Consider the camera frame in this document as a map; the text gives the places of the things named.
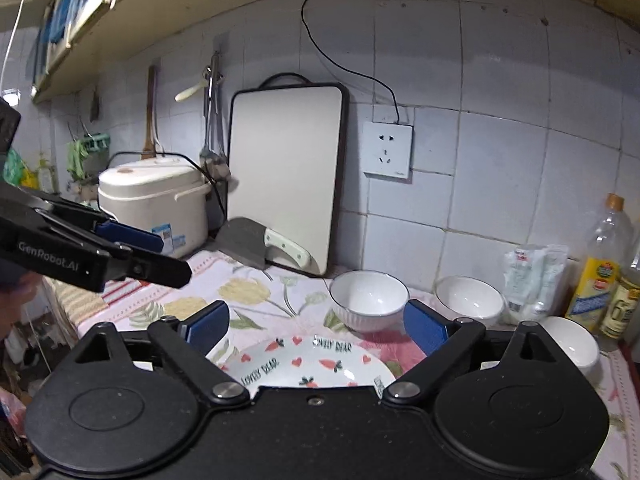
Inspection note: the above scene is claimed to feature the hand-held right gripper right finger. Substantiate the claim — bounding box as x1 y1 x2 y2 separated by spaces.
381 299 581 408

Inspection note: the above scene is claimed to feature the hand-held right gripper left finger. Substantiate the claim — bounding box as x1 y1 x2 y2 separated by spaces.
60 300 251 408

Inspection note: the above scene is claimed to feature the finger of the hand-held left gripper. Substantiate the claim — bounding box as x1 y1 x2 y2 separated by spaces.
22 189 165 256
107 244 193 289

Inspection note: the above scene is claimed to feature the white ribbed bowl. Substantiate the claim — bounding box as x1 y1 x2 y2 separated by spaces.
540 316 600 377
329 270 410 333
434 276 505 327

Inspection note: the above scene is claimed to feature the pink rabbit-print plate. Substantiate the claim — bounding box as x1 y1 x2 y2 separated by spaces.
220 334 401 392

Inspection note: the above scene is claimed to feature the white rice cooker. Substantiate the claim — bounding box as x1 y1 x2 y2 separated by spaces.
97 156 213 261

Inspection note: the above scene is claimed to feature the floral tablecloth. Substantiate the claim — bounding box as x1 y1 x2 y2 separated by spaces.
75 249 640 480

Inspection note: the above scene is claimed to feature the red striped cloth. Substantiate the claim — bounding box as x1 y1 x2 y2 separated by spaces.
50 277 132 327

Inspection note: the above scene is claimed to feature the white powder bag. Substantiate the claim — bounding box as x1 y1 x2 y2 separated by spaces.
502 244 547 327

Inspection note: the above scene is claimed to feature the hanging metal ladle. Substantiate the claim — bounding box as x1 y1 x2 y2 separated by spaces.
200 52 232 182

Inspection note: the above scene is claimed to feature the wooden spatula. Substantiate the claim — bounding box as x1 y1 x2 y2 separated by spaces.
141 65 161 161

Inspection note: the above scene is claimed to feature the clear plastic seasoning bag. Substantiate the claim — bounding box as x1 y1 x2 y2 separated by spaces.
542 245 570 312

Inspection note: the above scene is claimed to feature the white cutting board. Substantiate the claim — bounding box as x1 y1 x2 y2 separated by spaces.
227 74 349 277

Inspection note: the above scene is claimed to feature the cooking oil bottle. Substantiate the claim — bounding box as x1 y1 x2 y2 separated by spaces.
565 193 633 333

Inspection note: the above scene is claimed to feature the clear vinegar bottle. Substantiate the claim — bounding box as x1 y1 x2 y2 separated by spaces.
599 240 640 339

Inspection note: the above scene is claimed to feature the cleaver with white handle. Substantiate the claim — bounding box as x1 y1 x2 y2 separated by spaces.
216 216 313 271

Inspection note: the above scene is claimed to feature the black rice cooker cord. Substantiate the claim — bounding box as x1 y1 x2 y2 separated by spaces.
107 151 227 222

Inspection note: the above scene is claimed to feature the green wall rack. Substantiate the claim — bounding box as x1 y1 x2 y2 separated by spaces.
69 132 111 182

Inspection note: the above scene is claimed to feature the white-handled hanging utensil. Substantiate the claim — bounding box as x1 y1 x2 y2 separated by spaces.
175 67 222 103

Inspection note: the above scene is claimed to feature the white wall socket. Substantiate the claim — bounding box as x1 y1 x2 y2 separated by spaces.
362 121 415 179

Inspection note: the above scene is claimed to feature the wall cabinet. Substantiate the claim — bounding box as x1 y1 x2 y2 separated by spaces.
30 0 506 106

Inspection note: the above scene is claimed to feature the thin black wall cable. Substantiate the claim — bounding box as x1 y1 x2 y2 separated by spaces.
301 0 640 124

